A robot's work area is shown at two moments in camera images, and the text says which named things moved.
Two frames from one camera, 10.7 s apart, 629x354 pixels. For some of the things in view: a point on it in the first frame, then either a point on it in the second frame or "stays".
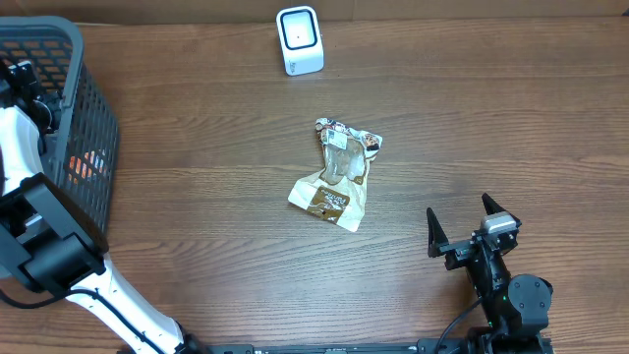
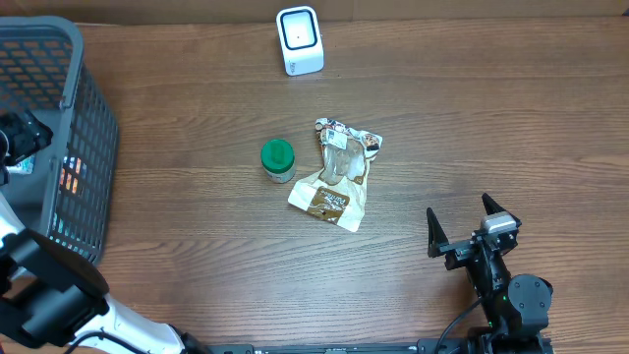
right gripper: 460,252 stays
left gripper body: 52,108 to 18,139
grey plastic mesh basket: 80,147 stays
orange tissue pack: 86,165 to 70,173
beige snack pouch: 336,192 stays
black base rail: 485,344 stays
